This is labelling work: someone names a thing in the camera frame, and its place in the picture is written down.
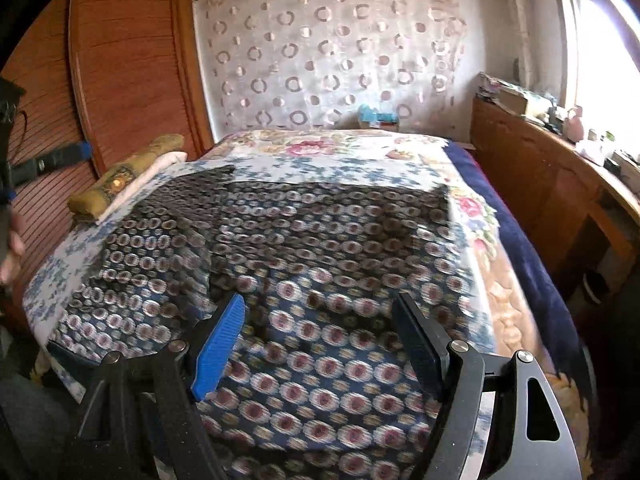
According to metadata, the olive and white pillow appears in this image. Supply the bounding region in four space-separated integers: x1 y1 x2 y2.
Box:
67 133 187 222

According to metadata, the wooden headboard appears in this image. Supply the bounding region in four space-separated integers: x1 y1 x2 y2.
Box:
0 0 216 331

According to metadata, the pink figurine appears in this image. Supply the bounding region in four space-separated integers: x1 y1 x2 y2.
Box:
565 106 586 143

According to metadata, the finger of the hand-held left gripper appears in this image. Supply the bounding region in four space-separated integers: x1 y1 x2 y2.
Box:
10 142 92 187

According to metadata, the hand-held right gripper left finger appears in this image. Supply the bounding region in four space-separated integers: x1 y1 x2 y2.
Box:
70 292 247 480

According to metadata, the person's left hand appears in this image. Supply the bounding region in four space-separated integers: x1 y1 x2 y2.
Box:
0 210 27 287

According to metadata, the sheer circle-pattern curtain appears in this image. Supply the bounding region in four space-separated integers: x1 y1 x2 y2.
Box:
192 0 469 133

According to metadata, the white lace window curtain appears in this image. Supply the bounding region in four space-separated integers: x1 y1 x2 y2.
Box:
497 0 533 92

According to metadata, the dark blue circle-print shirt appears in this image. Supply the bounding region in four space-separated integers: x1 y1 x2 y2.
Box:
47 167 496 480

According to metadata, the navy blue blanket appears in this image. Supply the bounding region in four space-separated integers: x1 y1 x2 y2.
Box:
445 141 596 411

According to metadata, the bed with floral sheet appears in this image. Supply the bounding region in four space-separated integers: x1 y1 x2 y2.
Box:
22 129 551 480

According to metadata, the wooden side cabinet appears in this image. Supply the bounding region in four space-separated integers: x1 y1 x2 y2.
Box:
470 95 640 306

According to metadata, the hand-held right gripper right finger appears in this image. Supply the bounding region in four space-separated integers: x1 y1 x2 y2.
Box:
391 292 584 480

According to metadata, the cardboard box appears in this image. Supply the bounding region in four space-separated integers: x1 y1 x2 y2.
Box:
497 85 531 116

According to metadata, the blue toy box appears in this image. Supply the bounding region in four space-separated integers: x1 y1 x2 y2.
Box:
357 105 401 132

